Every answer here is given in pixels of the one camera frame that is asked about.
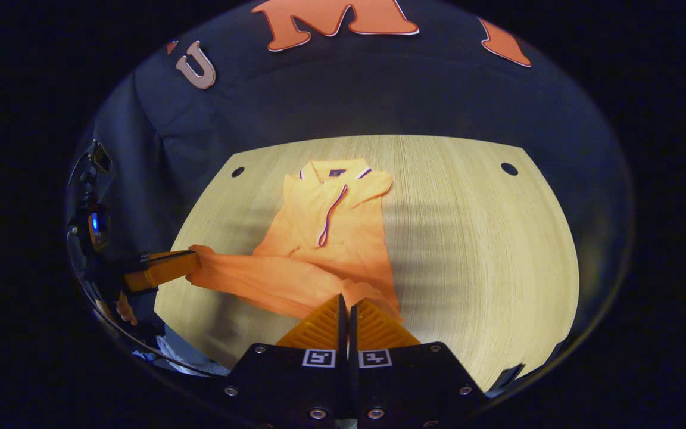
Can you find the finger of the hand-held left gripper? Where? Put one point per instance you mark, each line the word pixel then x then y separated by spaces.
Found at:
pixel 161 271

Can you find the orange T-shirt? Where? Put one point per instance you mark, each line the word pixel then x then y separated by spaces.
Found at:
pixel 319 238

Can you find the person's light clothing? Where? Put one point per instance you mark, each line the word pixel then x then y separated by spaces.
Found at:
pixel 182 357

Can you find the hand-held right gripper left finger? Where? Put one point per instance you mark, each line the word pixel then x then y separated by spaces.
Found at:
pixel 295 381

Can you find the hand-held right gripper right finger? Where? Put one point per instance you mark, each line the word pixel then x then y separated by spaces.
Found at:
pixel 408 381

